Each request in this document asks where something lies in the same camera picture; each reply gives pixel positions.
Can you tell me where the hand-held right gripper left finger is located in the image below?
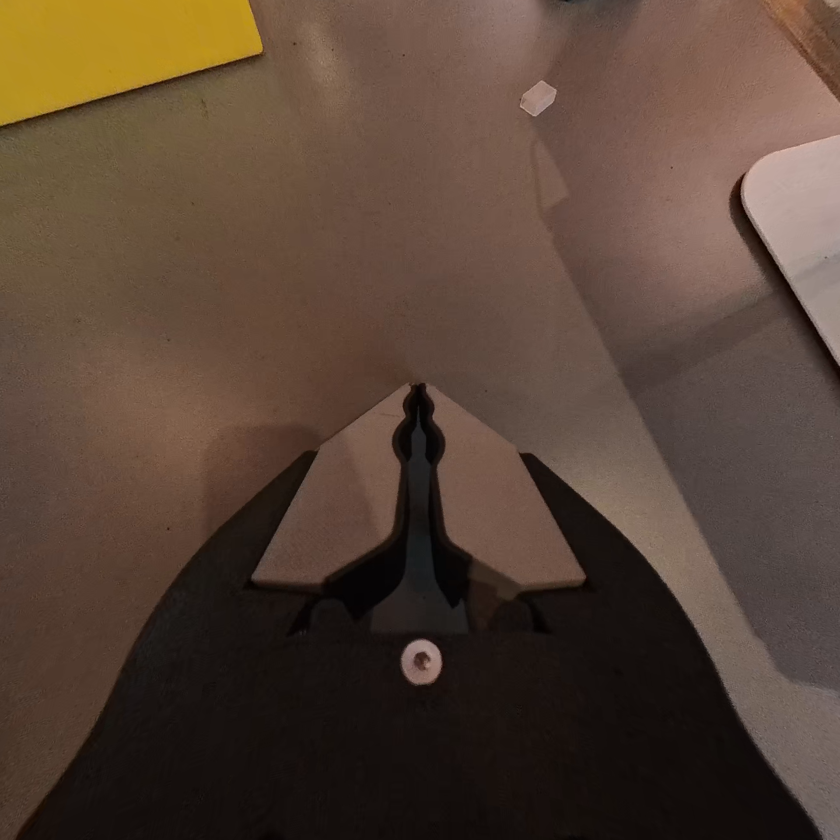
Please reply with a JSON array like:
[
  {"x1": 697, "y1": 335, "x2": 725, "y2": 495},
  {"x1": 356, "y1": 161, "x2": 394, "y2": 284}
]
[{"x1": 251, "y1": 384, "x2": 420, "y2": 618}]

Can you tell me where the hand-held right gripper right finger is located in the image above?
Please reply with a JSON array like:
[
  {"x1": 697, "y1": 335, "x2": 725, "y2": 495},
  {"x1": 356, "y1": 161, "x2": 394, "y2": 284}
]
[{"x1": 420, "y1": 384, "x2": 587, "y2": 608}]

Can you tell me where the yellow plastic bin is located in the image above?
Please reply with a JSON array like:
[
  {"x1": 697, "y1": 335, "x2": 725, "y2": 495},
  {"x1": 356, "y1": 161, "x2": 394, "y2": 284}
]
[{"x1": 0, "y1": 0, "x2": 265, "y2": 127}]

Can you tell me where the small clear plastic piece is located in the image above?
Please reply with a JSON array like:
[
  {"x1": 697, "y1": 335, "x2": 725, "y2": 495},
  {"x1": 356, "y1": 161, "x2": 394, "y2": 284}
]
[{"x1": 520, "y1": 80, "x2": 558, "y2": 118}]

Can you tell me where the black board on white stand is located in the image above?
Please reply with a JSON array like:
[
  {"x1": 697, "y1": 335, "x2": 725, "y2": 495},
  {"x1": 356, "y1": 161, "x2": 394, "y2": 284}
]
[{"x1": 740, "y1": 0, "x2": 840, "y2": 366}]

